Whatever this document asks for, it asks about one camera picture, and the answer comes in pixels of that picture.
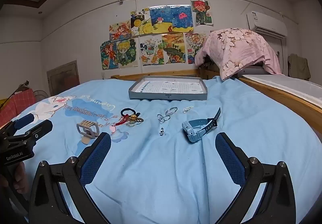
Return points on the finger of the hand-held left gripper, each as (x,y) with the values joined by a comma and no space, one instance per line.
(40,129)
(24,119)

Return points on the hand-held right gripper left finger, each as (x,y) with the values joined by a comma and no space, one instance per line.
(96,158)

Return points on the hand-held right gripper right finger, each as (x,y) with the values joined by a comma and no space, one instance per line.
(227,158)

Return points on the grey claw hair clip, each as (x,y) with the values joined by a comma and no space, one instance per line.
(86,128)

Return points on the blue wrist watch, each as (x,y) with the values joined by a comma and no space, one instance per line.
(192,133)

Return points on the white hair clip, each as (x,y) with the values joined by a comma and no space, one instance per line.
(188,109)

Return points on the small silver clip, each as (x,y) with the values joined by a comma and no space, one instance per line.
(161,131)

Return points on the silver bangle rings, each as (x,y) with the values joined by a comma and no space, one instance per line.
(159,116)
(173,108)

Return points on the grey cardboard tray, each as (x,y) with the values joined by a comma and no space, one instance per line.
(166,95)

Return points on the person's left hand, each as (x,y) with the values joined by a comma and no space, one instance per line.
(21,178)

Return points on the red plaid cloth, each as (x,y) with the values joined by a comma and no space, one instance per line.
(22,100)

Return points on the standing fan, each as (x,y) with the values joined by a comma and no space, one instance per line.
(41,95)

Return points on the light blue printed blanket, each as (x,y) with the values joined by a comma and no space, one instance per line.
(161,176)

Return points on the white foam board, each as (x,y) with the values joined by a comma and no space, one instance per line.
(289,83)

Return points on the pink floral cloth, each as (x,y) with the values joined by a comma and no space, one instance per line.
(239,48)

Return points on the green hanging cloth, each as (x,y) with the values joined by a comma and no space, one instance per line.
(299,66)

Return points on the white air conditioner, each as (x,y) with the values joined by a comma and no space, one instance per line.
(264,21)

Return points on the wall cabinet door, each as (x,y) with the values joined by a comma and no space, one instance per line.
(63,78)

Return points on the wooden bed frame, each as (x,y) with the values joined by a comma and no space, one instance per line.
(289,99)

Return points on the group of wall drawings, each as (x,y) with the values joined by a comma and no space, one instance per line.
(161,20)

